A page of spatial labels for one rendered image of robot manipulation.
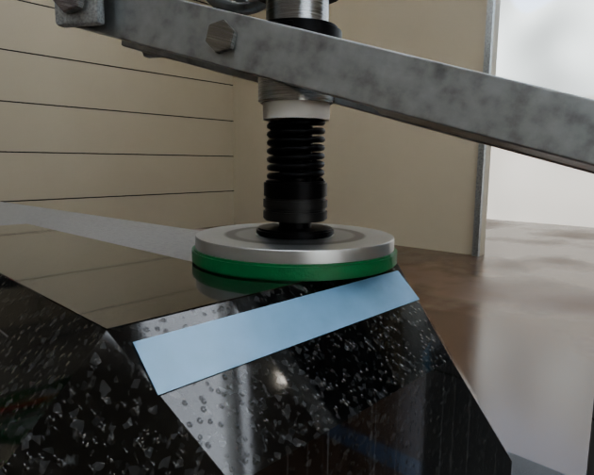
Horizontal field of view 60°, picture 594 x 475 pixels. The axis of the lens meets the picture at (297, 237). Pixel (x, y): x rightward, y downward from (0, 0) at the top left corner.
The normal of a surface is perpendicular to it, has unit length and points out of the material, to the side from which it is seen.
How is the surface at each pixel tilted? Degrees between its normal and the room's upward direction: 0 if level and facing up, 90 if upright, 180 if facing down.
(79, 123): 90
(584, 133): 90
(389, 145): 90
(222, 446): 44
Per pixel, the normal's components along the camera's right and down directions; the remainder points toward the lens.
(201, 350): 0.52, -0.64
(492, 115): -0.27, 0.14
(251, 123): -0.65, 0.11
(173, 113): 0.76, 0.11
